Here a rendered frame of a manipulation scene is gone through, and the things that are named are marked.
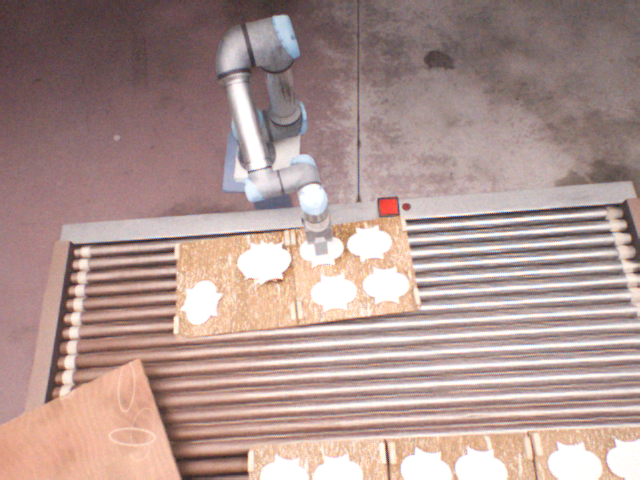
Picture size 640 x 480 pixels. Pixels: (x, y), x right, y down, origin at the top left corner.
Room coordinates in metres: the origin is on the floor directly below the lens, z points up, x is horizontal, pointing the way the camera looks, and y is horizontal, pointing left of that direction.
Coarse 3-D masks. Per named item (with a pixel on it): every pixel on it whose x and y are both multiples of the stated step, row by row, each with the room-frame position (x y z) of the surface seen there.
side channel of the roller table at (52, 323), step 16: (64, 256) 0.82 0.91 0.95; (64, 272) 0.76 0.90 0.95; (48, 288) 0.71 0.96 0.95; (64, 288) 0.71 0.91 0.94; (48, 304) 0.65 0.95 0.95; (64, 304) 0.65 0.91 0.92; (48, 320) 0.60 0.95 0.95; (64, 320) 0.60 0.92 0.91; (48, 336) 0.54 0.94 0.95; (48, 352) 0.49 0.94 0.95; (48, 368) 0.43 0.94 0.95; (32, 384) 0.39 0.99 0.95; (48, 384) 0.38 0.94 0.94; (32, 400) 0.34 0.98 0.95; (48, 400) 0.33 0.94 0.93
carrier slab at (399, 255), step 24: (336, 264) 0.63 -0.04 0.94; (360, 264) 0.61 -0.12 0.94; (384, 264) 0.60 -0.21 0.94; (408, 264) 0.59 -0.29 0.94; (360, 288) 0.53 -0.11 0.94; (408, 288) 0.50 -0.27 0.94; (312, 312) 0.47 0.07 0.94; (336, 312) 0.46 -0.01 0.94; (360, 312) 0.45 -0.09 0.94; (384, 312) 0.43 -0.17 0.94
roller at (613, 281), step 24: (432, 288) 0.49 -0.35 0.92; (456, 288) 0.48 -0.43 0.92; (480, 288) 0.47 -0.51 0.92; (504, 288) 0.45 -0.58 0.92; (528, 288) 0.44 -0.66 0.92; (552, 288) 0.43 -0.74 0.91; (576, 288) 0.42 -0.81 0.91; (600, 288) 0.41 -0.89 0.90; (96, 312) 0.61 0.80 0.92; (120, 312) 0.59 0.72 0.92; (144, 312) 0.58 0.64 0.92; (168, 312) 0.56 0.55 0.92
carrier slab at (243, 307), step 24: (216, 240) 0.80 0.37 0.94; (240, 240) 0.78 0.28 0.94; (264, 240) 0.76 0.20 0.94; (192, 264) 0.72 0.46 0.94; (216, 264) 0.70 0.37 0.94; (192, 288) 0.63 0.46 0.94; (216, 288) 0.61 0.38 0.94; (240, 288) 0.60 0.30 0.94; (264, 288) 0.59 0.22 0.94; (288, 288) 0.57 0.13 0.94; (240, 312) 0.52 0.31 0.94; (264, 312) 0.50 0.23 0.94; (288, 312) 0.49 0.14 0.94; (192, 336) 0.46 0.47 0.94
